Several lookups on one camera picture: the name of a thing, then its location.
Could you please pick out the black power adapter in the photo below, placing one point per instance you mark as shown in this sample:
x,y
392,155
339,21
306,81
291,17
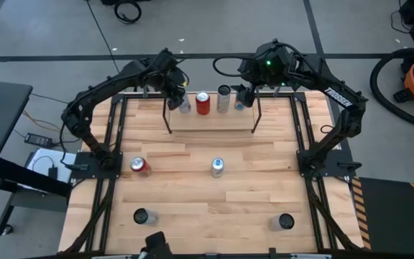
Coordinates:
x,y
38,140

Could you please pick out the small black adapter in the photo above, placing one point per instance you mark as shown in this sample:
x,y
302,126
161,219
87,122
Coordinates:
x,y
52,172

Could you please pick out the red Coca-Cola can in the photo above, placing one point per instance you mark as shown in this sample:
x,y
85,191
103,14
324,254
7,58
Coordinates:
x,y
202,106
143,169

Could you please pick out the white pineapple Celsius can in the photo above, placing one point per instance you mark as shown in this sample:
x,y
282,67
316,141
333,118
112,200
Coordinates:
x,y
223,104

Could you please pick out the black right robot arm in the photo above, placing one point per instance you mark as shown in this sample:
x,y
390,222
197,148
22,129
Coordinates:
x,y
336,95

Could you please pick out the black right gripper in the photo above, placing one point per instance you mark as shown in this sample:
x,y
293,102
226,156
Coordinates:
x,y
252,82

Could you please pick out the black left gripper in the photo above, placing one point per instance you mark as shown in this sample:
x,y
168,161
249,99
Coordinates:
x,y
171,82

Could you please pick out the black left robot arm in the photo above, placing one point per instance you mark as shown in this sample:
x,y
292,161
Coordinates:
x,y
113,82

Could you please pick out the dark grey desk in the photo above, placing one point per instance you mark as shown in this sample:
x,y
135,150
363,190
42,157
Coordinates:
x,y
2,118

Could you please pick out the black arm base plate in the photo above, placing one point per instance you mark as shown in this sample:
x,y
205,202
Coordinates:
x,y
83,159
336,160

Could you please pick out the silver and blue Red Bull can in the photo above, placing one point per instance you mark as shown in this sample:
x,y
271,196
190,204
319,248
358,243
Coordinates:
x,y
217,171

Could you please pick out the white orange-print Celsius can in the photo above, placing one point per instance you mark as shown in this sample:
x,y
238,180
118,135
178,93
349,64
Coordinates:
x,y
275,223

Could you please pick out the black-framed wooden shelf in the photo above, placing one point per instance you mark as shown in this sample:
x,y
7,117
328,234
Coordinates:
x,y
210,122

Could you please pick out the white Arctic Vibe Celsius can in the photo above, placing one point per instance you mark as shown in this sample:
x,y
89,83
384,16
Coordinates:
x,y
151,217
184,107

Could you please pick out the white sheet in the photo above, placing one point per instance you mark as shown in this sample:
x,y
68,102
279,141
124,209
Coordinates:
x,y
41,160

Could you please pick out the black mat with yellow stripes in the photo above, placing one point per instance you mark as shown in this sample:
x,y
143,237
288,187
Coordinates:
x,y
390,216

